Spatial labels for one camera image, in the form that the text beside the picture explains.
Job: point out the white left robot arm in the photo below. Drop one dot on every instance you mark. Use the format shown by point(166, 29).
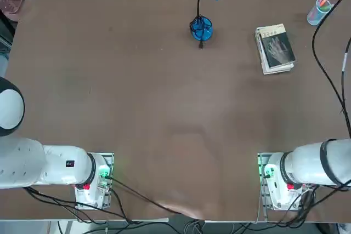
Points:
point(27, 162)

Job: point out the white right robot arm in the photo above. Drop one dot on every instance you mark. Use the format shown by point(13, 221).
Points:
point(310, 162)

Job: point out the white book blue print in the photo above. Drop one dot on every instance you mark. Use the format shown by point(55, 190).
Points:
point(258, 38)

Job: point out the green highlighter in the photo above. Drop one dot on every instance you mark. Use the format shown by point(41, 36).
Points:
point(325, 8)

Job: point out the translucent blue pen cup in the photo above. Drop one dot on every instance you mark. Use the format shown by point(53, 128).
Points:
point(312, 17)

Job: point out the pink perforated stool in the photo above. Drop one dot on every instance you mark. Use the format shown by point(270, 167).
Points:
point(11, 5)

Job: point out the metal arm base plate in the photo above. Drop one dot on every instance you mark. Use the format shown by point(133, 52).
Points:
point(262, 198)
point(109, 158)

